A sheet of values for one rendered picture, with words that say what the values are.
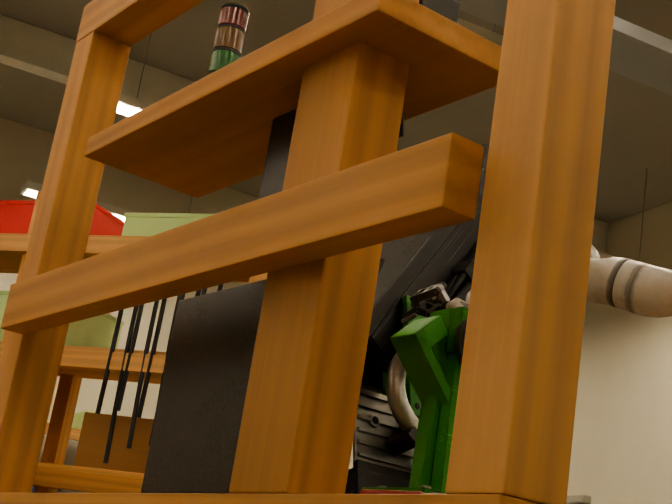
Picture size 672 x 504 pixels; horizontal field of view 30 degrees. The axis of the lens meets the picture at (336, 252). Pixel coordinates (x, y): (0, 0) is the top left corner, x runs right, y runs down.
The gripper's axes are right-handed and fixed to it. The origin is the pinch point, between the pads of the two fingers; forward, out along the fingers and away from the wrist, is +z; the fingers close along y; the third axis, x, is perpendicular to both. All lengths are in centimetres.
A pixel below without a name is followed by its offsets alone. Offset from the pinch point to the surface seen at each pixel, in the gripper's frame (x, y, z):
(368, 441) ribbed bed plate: 17.5, -6.6, 4.6
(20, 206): -173, 104, 307
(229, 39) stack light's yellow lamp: -14, 60, 10
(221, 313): 12.1, 21.8, 22.2
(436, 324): 22.4, 5.0, -24.6
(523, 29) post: 21, 30, -59
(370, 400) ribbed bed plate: 11.7, -2.2, 5.1
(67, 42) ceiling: -471, 241, 559
